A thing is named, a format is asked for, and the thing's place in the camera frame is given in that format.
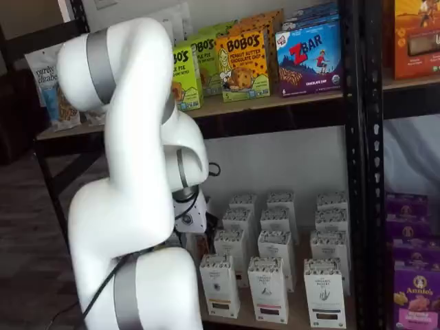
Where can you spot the orange snack box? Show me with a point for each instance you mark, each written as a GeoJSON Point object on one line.
{"type": "Point", "coordinates": [417, 41]}

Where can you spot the green Bobo's apple pie box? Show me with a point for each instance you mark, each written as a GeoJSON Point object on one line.
{"type": "Point", "coordinates": [220, 29]}
{"type": "Point", "coordinates": [187, 82]}
{"type": "Point", "coordinates": [206, 65]}

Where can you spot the purple Annie's snack box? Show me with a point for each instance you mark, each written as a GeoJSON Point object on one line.
{"type": "Point", "coordinates": [417, 299]}
{"type": "Point", "coordinates": [405, 204]}
{"type": "Point", "coordinates": [407, 227]}
{"type": "Point", "coordinates": [416, 251]}

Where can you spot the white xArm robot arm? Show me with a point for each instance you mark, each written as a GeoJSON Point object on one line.
{"type": "Point", "coordinates": [137, 103]}

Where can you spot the white granola bag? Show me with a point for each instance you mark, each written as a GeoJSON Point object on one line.
{"type": "Point", "coordinates": [182, 20]}

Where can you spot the blue Zbar snack box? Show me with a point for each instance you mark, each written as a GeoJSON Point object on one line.
{"type": "Point", "coordinates": [309, 60]}
{"type": "Point", "coordinates": [311, 15]}

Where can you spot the white plastic sheet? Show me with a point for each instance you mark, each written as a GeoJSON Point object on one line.
{"type": "Point", "coordinates": [412, 154]}

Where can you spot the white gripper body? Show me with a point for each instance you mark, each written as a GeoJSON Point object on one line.
{"type": "Point", "coordinates": [189, 218]}

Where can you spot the white wall switch plate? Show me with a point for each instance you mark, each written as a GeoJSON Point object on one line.
{"type": "Point", "coordinates": [106, 4]}

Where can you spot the white box pink strip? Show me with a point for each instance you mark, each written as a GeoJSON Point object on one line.
{"type": "Point", "coordinates": [276, 244]}
{"type": "Point", "coordinates": [268, 292]}
{"type": "Point", "coordinates": [278, 218]}
{"type": "Point", "coordinates": [280, 199]}

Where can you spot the blue label granola bag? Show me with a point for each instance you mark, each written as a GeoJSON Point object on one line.
{"type": "Point", "coordinates": [46, 89]}

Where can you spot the white box yellow strip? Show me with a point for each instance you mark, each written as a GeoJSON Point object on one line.
{"type": "Point", "coordinates": [238, 218]}
{"type": "Point", "coordinates": [220, 288]}
{"type": "Point", "coordinates": [243, 201]}
{"type": "Point", "coordinates": [230, 242]}

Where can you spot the yellow Bobo's peanut butter box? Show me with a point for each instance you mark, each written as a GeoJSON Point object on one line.
{"type": "Point", "coordinates": [269, 44]}
{"type": "Point", "coordinates": [242, 67]}
{"type": "Point", "coordinates": [278, 31]}

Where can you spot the white box black strip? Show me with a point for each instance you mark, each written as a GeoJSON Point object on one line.
{"type": "Point", "coordinates": [324, 295]}
{"type": "Point", "coordinates": [331, 220]}
{"type": "Point", "coordinates": [331, 201]}
{"type": "Point", "coordinates": [330, 244]}

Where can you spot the dark brown furniture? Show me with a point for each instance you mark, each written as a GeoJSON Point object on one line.
{"type": "Point", "coordinates": [17, 117]}

